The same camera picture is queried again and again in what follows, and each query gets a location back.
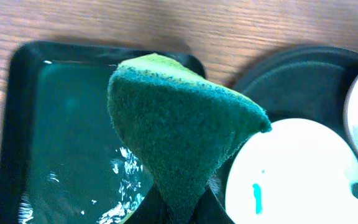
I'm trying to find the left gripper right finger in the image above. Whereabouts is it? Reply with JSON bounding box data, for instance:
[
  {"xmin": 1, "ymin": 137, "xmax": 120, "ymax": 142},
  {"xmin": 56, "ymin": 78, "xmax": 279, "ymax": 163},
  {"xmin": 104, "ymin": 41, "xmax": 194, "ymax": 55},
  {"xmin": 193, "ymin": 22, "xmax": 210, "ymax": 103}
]
[{"xmin": 194, "ymin": 186, "xmax": 234, "ymax": 224}]

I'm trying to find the green sponge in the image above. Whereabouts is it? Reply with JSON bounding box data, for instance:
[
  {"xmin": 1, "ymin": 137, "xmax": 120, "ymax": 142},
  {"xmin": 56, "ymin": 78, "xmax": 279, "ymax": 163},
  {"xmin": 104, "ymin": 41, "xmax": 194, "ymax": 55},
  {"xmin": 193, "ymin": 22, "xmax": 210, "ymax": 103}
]
[{"xmin": 108, "ymin": 54, "xmax": 272, "ymax": 223}]

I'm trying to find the mint green plate front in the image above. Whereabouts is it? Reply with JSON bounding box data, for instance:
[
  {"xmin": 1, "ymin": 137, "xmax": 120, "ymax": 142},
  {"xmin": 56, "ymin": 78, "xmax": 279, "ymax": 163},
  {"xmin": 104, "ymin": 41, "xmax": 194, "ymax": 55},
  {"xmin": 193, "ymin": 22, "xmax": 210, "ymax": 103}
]
[{"xmin": 225, "ymin": 118, "xmax": 358, "ymax": 224}]

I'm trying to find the black round tray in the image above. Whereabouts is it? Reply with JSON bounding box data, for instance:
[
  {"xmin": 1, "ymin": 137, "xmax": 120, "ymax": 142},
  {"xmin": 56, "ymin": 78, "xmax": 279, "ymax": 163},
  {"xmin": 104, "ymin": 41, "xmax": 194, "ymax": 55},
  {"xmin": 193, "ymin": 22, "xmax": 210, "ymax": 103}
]
[{"xmin": 219, "ymin": 46, "xmax": 358, "ymax": 209}]

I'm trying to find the black rectangular tray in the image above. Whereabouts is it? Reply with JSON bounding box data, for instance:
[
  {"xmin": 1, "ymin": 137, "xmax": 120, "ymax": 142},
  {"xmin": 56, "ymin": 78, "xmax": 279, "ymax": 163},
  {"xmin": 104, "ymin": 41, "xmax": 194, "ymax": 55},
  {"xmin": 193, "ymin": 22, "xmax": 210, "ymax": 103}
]
[{"xmin": 0, "ymin": 40, "xmax": 207, "ymax": 224}]

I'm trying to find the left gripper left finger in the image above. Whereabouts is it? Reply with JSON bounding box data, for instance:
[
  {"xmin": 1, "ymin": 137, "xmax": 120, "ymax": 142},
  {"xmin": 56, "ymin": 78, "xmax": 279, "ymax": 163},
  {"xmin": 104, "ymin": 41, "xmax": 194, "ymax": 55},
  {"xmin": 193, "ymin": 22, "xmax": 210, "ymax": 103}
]
[{"xmin": 121, "ymin": 185, "xmax": 167, "ymax": 224}]

